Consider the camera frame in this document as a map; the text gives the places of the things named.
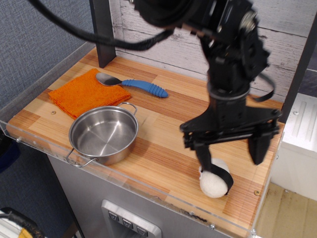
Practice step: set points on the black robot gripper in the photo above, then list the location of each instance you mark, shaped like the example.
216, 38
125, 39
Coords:
228, 120

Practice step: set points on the white plush ball toy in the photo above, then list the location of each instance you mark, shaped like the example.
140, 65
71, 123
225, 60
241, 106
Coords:
218, 183

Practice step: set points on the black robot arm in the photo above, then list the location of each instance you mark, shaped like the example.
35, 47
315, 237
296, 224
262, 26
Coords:
228, 33

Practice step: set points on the white side cabinet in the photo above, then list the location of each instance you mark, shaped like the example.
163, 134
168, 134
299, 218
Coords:
295, 166

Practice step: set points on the stainless steel pot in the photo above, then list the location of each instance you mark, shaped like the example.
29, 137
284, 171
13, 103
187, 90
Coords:
106, 135

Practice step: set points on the grey cabinet with buttons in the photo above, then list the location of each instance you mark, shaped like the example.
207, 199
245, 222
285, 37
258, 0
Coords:
160, 195

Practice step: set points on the orange folded cloth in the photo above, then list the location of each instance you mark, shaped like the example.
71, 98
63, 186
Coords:
84, 93

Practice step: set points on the yellow object at corner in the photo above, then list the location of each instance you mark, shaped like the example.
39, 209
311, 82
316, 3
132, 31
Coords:
24, 234

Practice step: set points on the dark right vertical post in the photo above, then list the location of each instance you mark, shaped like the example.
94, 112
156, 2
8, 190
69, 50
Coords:
300, 72

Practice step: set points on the dark vertical post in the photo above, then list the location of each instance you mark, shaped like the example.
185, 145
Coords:
102, 25
300, 72

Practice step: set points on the blue handled metal spoon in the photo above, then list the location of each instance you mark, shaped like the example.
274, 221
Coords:
151, 88

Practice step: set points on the dark left vertical post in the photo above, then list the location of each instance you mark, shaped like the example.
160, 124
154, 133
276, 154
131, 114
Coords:
102, 25

